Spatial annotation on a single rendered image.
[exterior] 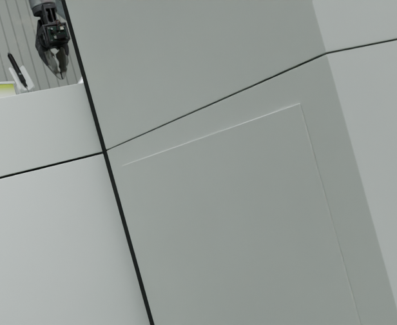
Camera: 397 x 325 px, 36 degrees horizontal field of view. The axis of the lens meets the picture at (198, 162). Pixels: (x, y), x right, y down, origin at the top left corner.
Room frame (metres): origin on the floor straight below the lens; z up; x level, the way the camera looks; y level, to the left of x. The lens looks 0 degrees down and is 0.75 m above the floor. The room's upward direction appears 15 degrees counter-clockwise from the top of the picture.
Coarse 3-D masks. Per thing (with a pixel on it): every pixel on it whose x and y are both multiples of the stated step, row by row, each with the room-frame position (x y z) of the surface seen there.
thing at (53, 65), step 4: (44, 52) 1.80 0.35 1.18; (48, 52) 1.79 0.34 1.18; (48, 56) 1.80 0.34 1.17; (52, 56) 1.78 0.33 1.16; (48, 60) 1.80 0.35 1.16; (52, 60) 1.79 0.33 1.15; (52, 64) 1.80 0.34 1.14; (56, 64) 1.77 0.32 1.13; (52, 68) 1.80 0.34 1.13; (56, 68) 1.81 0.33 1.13; (52, 72) 1.81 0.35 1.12; (56, 72) 1.81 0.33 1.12; (60, 72) 1.81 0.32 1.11; (56, 76) 1.81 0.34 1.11; (60, 76) 1.81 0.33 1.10
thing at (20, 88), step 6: (12, 72) 1.50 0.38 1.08; (24, 72) 1.51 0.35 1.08; (18, 78) 1.50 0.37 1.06; (24, 78) 1.51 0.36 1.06; (30, 78) 1.50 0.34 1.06; (18, 84) 1.48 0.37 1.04; (30, 84) 1.49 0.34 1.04; (18, 90) 1.50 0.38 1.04; (24, 90) 1.48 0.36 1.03; (30, 90) 1.49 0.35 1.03
